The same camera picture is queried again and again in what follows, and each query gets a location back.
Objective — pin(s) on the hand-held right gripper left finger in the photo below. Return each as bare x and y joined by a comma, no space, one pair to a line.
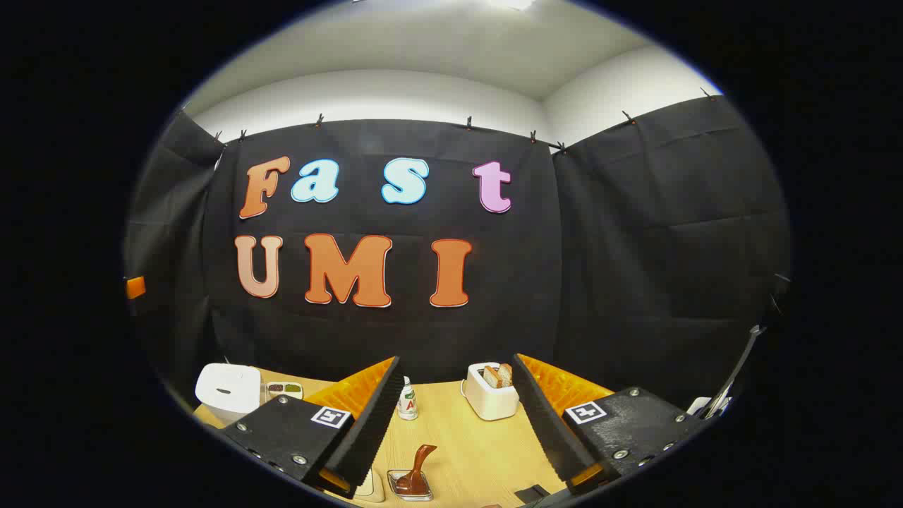
374,416

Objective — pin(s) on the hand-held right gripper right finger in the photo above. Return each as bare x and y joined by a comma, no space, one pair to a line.
547,423

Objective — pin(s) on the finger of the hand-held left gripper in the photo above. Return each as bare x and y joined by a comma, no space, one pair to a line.
135,287

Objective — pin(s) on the brown wooden spoon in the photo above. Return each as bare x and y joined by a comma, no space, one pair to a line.
417,462

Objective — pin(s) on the white rice cooker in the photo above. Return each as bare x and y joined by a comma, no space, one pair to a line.
227,389

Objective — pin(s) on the white drink bottle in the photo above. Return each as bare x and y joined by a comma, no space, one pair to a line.
407,403

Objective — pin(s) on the white toaster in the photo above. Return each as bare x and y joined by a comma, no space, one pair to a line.
487,402

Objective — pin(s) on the toasted bread slice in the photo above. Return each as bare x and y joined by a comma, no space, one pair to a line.
505,374
491,377

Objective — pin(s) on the small black clip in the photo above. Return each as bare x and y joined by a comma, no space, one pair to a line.
531,493

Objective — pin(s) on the white divided condiment tray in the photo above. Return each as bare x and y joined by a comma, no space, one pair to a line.
283,390

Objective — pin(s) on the dark metal pole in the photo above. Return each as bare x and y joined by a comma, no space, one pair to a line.
737,370

